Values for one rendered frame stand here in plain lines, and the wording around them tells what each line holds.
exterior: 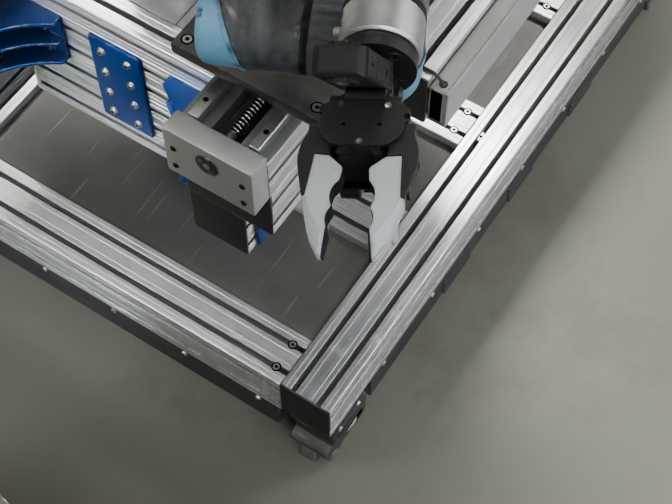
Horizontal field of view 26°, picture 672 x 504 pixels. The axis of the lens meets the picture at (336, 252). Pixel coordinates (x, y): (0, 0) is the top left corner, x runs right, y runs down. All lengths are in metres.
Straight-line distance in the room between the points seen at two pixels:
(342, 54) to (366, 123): 0.08
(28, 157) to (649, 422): 1.13
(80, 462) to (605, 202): 1.04
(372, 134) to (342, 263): 1.15
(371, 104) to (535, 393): 1.33
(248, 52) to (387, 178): 0.28
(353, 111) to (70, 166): 1.31
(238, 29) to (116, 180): 1.08
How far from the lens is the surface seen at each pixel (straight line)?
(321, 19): 1.39
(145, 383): 2.48
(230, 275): 2.32
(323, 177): 1.18
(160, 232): 2.38
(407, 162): 1.18
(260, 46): 1.39
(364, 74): 1.14
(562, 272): 2.59
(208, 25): 1.40
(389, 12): 1.26
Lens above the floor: 2.21
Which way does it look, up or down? 59 degrees down
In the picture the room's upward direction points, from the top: straight up
